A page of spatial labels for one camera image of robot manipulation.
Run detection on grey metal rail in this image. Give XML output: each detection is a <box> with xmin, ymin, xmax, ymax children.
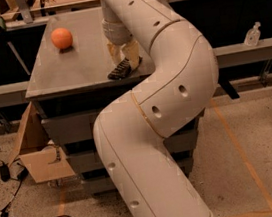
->
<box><xmin>0</xmin><ymin>38</ymin><xmax>272</xmax><ymax>107</ymax></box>

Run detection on grey drawer cabinet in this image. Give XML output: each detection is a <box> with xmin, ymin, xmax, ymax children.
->
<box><xmin>14</xmin><ymin>0</ymin><xmax>215</xmax><ymax>203</ymax></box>

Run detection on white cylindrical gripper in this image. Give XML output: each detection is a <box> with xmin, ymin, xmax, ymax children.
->
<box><xmin>102</xmin><ymin>20</ymin><xmax>140</xmax><ymax>69</ymax></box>

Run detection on clear sanitizer bottle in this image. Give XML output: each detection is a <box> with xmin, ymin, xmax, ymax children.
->
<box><xmin>244</xmin><ymin>22</ymin><xmax>261</xmax><ymax>47</ymax></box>

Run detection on black rxbar chocolate bar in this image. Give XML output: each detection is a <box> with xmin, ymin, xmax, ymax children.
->
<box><xmin>107</xmin><ymin>58</ymin><xmax>134</xmax><ymax>80</ymax></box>

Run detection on orange fruit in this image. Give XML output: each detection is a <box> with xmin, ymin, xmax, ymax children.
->
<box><xmin>50</xmin><ymin>27</ymin><xmax>73</xmax><ymax>50</ymax></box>

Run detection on brown cardboard box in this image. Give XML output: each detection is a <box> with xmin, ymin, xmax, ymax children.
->
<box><xmin>8</xmin><ymin>103</ymin><xmax>74</xmax><ymax>183</ymax></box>

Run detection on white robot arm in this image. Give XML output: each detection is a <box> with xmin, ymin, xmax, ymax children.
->
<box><xmin>93</xmin><ymin>0</ymin><xmax>219</xmax><ymax>217</ymax></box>

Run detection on black power adapter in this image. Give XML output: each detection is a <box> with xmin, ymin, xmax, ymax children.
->
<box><xmin>0</xmin><ymin>164</ymin><xmax>10</xmax><ymax>182</ymax></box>

